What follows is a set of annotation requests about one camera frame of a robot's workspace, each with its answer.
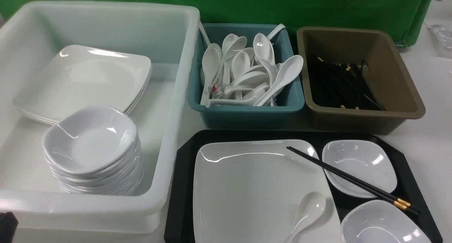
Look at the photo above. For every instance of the black chopstick gold band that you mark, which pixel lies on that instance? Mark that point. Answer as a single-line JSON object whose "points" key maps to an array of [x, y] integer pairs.
{"points": [[339, 172], [353, 184]]}

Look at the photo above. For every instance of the white small bowl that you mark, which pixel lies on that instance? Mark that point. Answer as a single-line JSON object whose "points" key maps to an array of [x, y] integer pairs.
{"points": [[380, 222], [362, 159]]}

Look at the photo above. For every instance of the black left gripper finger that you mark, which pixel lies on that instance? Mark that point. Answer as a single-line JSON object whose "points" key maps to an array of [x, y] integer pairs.
{"points": [[8, 226]]}

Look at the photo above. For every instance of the white soup spoon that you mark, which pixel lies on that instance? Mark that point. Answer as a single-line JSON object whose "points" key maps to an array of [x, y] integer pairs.
{"points": [[310, 209]]}

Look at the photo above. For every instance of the pile of black chopsticks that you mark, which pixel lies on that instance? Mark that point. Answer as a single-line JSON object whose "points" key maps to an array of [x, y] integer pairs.
{"points": [[340, 85]]}

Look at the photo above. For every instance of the clear plastic bag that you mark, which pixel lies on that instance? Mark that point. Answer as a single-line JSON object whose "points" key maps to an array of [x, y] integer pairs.
{"points": [[443, 35]]}

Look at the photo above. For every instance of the stack of white square plates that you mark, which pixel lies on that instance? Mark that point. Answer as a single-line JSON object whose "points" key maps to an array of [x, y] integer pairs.
{"points": [[80, 76]]}

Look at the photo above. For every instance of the white spoon leaning right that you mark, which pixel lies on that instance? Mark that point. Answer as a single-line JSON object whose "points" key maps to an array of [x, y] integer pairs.
{"points": [[289, 70]]}

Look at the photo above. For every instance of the brown plastic chopstick bin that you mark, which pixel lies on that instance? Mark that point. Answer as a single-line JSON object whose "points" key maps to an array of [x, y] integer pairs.
{"points": [[387, 77]]}

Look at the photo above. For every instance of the white spoon left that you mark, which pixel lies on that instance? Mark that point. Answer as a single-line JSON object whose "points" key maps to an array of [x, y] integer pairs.
{"points": [[210, 65]]}

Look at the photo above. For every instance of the stack of white bowls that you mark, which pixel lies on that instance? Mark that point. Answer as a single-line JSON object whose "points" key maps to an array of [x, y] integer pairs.
{"points": [[97, 150]]}

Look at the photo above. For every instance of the white spoon upright centre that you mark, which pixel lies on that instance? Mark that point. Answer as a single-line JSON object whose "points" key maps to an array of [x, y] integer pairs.
{"points": [[264, 54]]}

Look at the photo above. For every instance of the black serving tray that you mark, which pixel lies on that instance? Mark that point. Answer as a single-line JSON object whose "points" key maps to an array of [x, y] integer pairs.
{"points": [[179, 224]]}

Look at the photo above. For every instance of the teal plastic spoon bin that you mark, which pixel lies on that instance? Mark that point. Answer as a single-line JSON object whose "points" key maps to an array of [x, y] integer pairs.
{"points": [[288, 102]]}

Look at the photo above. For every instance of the white square rice plate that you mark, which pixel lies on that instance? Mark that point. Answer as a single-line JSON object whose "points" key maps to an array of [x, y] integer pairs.
{"points": [[249, 192]]}

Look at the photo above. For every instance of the green cloth backdrop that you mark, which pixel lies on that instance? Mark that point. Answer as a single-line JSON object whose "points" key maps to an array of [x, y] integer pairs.
{"points": [[401, 19]]}

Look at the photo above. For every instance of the large white plastic bin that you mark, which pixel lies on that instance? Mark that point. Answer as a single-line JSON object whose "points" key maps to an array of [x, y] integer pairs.
{"points": [[167, 34]]}

